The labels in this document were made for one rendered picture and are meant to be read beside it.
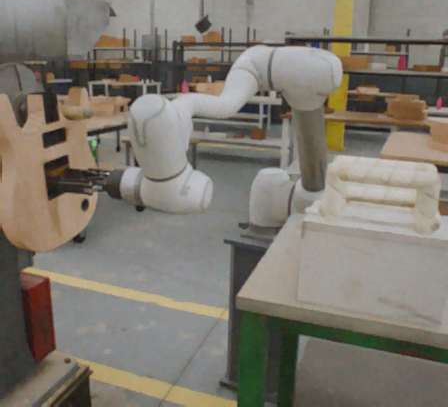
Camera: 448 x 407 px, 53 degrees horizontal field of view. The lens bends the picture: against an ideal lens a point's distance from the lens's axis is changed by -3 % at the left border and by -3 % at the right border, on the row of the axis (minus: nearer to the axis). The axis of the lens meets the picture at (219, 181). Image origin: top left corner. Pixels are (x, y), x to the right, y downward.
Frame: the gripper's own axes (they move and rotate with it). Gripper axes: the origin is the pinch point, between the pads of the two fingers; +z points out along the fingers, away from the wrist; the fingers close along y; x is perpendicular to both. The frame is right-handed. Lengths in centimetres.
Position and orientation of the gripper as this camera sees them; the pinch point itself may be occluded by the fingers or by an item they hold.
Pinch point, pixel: (59, 177)
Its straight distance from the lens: 124.8
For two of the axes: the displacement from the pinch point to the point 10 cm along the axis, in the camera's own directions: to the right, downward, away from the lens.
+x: -0.1, -9.5, -3.0
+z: -9.4, -1.0, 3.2
